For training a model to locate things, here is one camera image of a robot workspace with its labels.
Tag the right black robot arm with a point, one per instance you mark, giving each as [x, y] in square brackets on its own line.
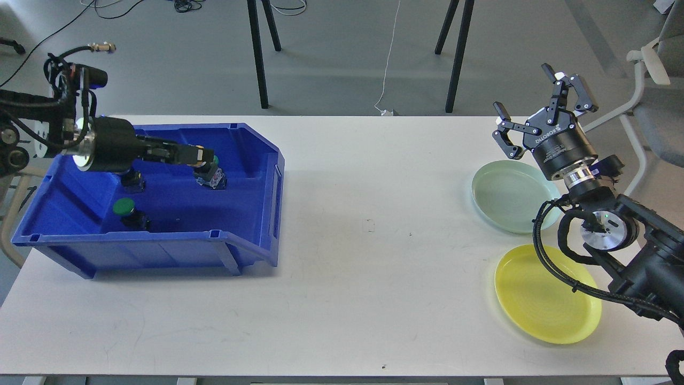
[589, 246]

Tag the grey office chair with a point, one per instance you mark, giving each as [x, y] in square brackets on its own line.
[657, 101]

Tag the light green plate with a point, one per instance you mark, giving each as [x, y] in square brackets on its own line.
[509, 194]

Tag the black stand legs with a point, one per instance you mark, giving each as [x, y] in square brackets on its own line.
[465, 24]
[257, 45]

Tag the beige chair at left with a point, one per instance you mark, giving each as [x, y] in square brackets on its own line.
[25, 176]

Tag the green push button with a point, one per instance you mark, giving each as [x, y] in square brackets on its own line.
[131, 216]
[211, 175]

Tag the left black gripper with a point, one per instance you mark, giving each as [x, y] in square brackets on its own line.
[111, 145]

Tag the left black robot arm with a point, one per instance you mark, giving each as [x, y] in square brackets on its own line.
[66, 124]

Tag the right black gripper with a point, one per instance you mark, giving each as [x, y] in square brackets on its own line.
[561, 141]

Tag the yellow plate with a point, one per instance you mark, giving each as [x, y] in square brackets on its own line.
[541, 305]

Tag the right black stand legs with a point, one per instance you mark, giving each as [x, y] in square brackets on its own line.
[465, 24]

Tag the left black stand legs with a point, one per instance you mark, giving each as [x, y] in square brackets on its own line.
[257, 45]

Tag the blue plastic bin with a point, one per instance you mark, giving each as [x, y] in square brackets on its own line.
[71, 220]

